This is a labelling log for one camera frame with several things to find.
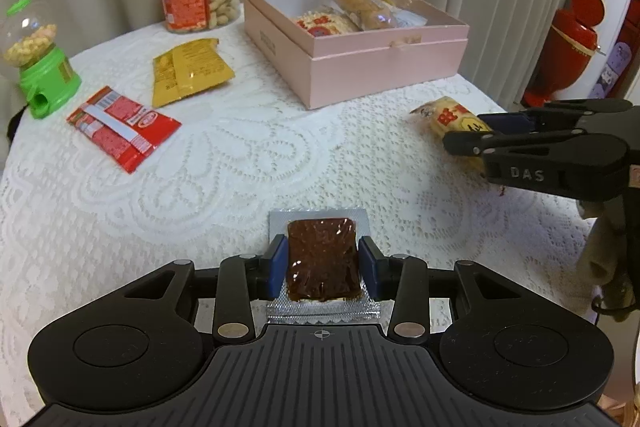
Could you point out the brown snack packet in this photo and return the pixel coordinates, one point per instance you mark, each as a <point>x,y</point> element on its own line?
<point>322,257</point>

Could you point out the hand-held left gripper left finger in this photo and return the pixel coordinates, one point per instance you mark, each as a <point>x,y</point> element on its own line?
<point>276,264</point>

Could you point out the blue white snack packet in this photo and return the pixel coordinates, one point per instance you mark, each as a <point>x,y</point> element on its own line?
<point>412,17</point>

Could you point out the green candy dispenser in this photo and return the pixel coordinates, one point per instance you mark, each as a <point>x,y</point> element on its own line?
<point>47,82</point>

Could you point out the person's right hand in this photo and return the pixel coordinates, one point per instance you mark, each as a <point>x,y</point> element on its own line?
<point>597,252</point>

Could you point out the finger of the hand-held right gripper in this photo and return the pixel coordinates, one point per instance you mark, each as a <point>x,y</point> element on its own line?
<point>465,143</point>
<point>510,122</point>

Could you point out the pink cardboard box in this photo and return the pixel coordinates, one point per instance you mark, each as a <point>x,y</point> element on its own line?
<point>380,62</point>

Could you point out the red bottle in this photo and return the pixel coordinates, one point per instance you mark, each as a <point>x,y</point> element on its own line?
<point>562,52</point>

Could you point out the red striped cracker packet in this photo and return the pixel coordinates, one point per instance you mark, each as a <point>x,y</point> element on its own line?
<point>325,23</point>

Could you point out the red snack packet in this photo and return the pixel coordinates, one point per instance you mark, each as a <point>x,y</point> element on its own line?
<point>120,127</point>

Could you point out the yellow red-print snack packet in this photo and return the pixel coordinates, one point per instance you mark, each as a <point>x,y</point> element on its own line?
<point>455,119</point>

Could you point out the white cabinet with stickers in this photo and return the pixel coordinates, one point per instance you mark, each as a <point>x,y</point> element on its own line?
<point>622,52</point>

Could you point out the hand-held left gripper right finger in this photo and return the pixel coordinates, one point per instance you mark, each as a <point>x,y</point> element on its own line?
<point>372,269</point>

